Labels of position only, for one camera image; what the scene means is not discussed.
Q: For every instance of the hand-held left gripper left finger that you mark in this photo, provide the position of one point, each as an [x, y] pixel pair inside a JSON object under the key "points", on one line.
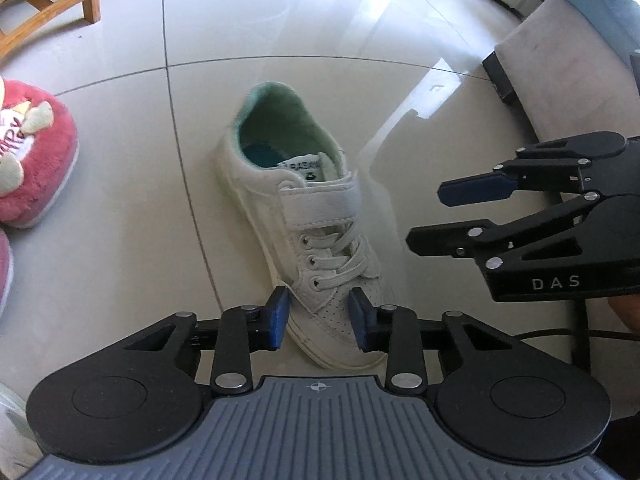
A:
{"points": [[279, 317]]}

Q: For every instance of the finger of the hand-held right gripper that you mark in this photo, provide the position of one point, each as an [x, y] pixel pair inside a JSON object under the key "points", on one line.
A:
{"points": [[450, 240], [475, 190]]}

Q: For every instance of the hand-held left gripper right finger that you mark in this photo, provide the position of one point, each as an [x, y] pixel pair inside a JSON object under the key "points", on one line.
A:
{"points": [[361, 317]]}

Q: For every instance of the pink plush slipper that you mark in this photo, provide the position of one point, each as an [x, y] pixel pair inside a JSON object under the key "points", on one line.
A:
{"points": [[5, 270], [45, 175]]}

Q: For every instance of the person's right hand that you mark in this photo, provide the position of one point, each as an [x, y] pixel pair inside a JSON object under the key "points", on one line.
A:
{"points": [[627, 312]]}

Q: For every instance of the grey upholstered sofa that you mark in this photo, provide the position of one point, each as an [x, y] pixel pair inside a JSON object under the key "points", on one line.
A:
{"points": [[565, 75]]}

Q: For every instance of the light blue cloth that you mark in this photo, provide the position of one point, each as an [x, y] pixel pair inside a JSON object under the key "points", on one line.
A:
{"points": [[590, 5]]}

